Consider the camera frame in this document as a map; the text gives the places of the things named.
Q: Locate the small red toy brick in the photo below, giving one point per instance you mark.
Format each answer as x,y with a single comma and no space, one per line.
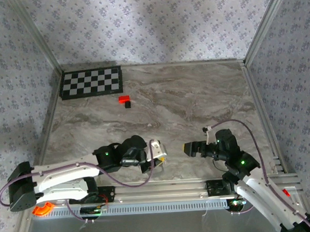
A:
124,99

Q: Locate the black controller board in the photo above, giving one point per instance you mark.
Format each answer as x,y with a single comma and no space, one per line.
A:
236,204
91,212

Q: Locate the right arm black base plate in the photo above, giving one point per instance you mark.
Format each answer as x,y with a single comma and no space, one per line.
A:
213,188

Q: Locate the aluminium side rail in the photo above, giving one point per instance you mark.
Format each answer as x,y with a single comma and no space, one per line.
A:
50,113
261,115

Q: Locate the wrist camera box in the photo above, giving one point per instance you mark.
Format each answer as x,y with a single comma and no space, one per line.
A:
209,136
158,149

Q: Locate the grey metal sheet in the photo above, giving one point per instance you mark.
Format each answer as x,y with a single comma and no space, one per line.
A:
150,228

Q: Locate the orange curved plastic piece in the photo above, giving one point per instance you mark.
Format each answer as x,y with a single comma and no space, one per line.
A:
40,210

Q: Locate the aluminium back rail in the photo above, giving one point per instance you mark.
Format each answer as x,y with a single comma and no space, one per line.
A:
168,64

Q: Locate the aluminium mounting rail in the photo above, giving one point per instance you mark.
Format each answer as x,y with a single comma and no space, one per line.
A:
161,191

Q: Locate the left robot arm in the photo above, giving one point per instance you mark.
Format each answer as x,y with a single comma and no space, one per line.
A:
64,178

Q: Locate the small black toy brick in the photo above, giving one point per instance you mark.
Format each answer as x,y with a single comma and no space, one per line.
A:
128,104

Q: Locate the black white checkerboard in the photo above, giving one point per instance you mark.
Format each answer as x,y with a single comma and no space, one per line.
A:
91,83

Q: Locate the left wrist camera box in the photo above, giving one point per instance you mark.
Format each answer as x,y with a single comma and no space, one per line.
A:
158,149

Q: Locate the aluminium frame post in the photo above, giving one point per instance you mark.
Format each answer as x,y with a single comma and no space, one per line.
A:
37,32
266,21

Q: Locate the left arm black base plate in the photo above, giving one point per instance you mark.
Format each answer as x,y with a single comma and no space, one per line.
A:
110,193

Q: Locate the large red toy brick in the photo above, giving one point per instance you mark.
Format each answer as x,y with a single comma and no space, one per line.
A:
286,192

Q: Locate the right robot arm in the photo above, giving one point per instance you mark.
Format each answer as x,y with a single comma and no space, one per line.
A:
263,201

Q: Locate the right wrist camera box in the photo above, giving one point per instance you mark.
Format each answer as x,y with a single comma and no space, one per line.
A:
209,136

